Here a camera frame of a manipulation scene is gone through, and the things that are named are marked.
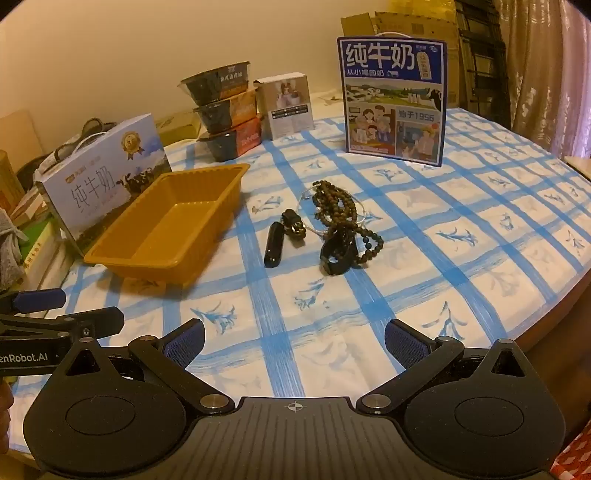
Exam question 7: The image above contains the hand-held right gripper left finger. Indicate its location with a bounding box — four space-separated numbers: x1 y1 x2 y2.
58 318 236 416

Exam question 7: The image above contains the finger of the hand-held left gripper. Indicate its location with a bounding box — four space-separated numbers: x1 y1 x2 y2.
0 307 125 341
0 288 66 315

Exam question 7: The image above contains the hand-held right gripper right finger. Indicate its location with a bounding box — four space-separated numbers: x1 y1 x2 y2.
355 318 534 416

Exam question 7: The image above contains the dark bead bracelet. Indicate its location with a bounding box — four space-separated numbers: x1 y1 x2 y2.
348 217 386 267

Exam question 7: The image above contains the yellow plastic tray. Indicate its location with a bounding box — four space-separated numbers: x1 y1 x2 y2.
83 163 251 286

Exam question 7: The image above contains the brown wooden bead necklace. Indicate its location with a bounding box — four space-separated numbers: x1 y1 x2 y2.
310 180 359 238

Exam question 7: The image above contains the short black watch strap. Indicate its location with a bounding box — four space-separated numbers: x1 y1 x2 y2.
281 209 305 238

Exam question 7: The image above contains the grey cloth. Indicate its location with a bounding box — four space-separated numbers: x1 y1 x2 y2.
0 208 29 291

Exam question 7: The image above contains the green book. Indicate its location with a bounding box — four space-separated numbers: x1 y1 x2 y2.
21 217 63 278

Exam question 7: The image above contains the blue checked tablecloth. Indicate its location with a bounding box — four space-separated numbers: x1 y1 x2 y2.
9 92 591 455

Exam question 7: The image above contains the stack of paperback books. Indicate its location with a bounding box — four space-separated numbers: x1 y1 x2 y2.
14 157 49 222

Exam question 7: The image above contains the brown box with red label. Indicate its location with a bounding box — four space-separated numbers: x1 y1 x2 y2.
0 150 26 210

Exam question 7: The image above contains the pale blue milk carton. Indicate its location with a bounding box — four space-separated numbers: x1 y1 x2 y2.
36 113 172 257

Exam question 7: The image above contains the light wooden board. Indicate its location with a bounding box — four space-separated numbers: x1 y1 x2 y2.
0 108 47 171

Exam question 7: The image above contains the red patterned item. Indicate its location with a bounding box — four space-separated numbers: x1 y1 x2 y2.
561 431 591 480

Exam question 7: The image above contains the red-sleeved instant food bowl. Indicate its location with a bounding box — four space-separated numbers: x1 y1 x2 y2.
198 117 264 161

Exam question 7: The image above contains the flat cardboard piece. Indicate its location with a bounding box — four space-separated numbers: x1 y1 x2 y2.
154 111 204 139

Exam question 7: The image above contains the orange-sleeved instant food bowl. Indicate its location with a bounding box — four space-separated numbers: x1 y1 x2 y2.
193 88 259 130

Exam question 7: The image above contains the dark blue milk carton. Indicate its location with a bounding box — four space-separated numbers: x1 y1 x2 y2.
336 32 448 167

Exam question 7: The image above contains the small white product box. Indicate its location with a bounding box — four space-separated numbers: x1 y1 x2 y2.
256 71 315 140

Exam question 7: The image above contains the black-sleeved instant food bowl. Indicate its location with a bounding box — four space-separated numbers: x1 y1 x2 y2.
180 61 254 104

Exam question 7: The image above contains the black folding rack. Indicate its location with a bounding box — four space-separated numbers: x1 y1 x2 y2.
455 0 511 130

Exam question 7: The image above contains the patterned beige curtain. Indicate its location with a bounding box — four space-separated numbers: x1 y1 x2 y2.
496 0 591 160

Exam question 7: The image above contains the open cardboard box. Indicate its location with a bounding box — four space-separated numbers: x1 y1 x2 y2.
341 9 462 109

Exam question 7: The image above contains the yellow plastic bag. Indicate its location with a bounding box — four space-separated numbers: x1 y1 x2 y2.
390 0 455 14

